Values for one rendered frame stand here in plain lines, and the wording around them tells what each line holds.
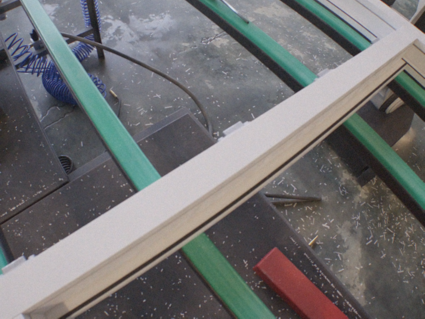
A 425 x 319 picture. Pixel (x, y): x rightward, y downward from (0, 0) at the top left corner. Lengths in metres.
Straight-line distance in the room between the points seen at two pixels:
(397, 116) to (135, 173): 1.56
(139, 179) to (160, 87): 1.26
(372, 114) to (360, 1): 0.99
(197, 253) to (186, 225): 0.04
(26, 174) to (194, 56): 1.29
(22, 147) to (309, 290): 0.76
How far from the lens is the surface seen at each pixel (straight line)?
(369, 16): 0.78
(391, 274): 1.58
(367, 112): 1.67
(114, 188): 0.71
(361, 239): 1.52
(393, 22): 0.76
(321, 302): 0.67
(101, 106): 0.49
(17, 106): 0.94
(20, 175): 0.81
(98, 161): 0.79
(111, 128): 0.46
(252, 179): 0.41
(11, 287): 0.35
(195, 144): 0.76
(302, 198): 1.37
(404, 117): 1.82
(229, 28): 0.66
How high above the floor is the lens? 1.24
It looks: 59 degrees down
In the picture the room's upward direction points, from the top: 11 degrees clockwise
